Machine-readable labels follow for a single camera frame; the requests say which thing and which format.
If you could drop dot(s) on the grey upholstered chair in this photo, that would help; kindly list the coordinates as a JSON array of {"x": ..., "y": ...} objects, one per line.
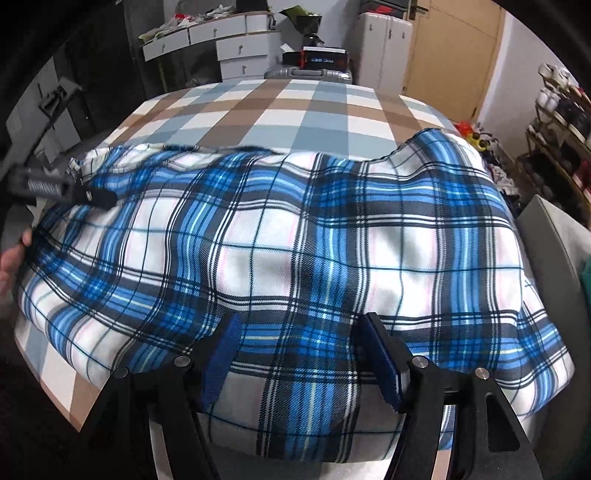
[{"x": 554, "y": 258}]

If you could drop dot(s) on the desk clutter pile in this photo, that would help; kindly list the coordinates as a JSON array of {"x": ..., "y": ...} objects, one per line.
[{"x": 184, "y": 23}]

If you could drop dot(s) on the person's left hand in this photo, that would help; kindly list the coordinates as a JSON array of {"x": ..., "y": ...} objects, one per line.
[{"x": 14, "y": 263}]

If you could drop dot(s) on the green cloth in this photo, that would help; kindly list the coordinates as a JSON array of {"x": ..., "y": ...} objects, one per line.
[{"x": 584, "y": 290}]

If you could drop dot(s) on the black box with red stripe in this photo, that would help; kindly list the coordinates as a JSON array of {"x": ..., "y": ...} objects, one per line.
[{"x": 318, "y": 59}]

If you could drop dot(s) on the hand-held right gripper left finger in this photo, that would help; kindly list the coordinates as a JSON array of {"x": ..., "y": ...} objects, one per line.
[{"x": 221, "y": 360}]

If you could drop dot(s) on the wooden door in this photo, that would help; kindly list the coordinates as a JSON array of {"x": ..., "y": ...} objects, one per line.
[{"x": 452, "y": 60}]

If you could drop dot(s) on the white drawer desk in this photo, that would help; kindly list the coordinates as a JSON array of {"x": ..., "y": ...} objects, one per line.
[{"x": 240, "y": 46}]

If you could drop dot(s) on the red and yellow toys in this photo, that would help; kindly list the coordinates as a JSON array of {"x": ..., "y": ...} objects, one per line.
[{"x": 468, "y": 134}]

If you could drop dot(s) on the shoe rack with shoes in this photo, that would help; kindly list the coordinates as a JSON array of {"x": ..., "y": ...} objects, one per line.
[{"x": 558, "y": 138}]

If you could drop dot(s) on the blue plaid shirt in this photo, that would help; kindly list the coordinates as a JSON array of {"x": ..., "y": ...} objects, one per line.
[{"x": 300, "y": 240}]

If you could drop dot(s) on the white cabinet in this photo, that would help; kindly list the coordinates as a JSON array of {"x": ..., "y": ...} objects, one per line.
[{"x": 383, "y": 50}]

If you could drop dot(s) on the dark green wrapped bouquet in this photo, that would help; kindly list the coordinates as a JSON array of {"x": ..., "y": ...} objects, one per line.
[{"x": 302, "y": 21}]

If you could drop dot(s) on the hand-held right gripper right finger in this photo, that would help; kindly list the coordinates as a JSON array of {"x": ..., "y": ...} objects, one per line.
[{"x": 383, "y": 364}]

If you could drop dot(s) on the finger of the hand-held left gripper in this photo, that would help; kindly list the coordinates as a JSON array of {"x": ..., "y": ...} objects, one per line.
[{"x": 97, "y": 197}]

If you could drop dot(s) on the grey suitcase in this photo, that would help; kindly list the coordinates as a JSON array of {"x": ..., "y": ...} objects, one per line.
[{"x": 295, "y": 74}]

